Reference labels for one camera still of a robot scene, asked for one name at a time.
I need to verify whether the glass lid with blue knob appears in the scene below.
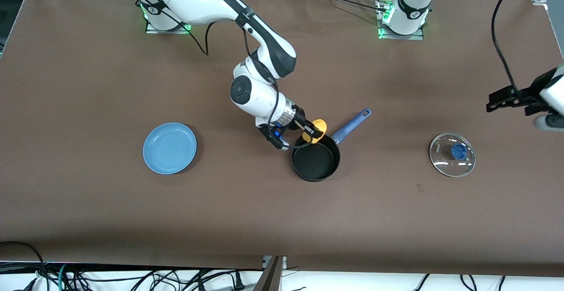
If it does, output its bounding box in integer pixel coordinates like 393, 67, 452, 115
429, 133, 476, 178

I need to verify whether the yellow potato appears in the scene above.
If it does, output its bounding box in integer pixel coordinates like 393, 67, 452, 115
302, 119, 328, 144

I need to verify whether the black pot with blue handle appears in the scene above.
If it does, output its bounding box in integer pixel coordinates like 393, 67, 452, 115
291, 108, 372, 183

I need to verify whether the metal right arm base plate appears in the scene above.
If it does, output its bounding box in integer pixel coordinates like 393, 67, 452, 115
145, 0, 193, 35

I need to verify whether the grey metal profile post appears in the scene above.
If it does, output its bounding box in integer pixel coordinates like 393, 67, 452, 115
253, 256, 287, 291

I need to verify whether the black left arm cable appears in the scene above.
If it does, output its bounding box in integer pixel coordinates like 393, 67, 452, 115
491, 0, 534, 103

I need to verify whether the brown table cover sheet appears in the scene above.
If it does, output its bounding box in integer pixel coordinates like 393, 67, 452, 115
0, 0, 564, 278

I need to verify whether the blue round plate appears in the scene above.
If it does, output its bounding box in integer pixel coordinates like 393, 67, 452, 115
142, 122, 197, 175

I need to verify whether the black looped floor cable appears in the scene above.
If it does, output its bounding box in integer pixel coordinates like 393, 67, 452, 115
0, 241, 50, 291

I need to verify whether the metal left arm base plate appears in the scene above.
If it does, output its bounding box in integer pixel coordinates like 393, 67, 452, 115
378, 0, 425, 41

